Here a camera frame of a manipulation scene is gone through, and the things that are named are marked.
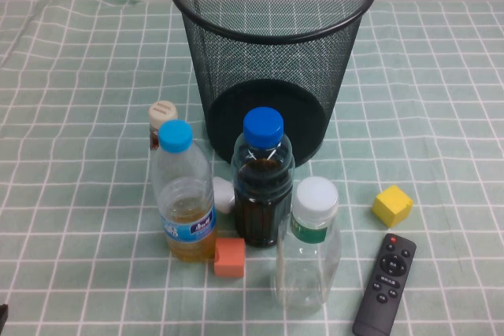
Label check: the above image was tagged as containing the brown bottle with cream cap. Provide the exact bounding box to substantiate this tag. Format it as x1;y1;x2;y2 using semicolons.
148;100;179;152

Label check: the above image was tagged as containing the black remote control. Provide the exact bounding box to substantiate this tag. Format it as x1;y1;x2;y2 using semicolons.
351;233;417;336

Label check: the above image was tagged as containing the yellow cube block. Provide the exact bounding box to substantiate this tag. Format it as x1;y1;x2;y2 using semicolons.
372;185;414;229

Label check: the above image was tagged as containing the clear bottle with white cap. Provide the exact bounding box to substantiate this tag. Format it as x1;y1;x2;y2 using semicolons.
273;177;342;311

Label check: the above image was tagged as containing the green white-checked tablecloth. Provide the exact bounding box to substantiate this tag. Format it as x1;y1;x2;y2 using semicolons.
0;0;504;336

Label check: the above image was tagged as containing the black wire mesh wastebasket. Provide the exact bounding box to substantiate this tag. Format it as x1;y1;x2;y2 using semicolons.
166;0;380;167

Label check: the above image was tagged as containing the orange block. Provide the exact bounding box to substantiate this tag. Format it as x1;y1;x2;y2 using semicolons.
213;237;247;279

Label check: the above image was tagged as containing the blue-capped bottle with dark tea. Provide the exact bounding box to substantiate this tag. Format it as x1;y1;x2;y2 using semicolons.
231;106;296;249

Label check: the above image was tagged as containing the light-blue-capped bottle with yellow liquid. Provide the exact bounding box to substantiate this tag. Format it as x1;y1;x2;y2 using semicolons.
151;119;218;263

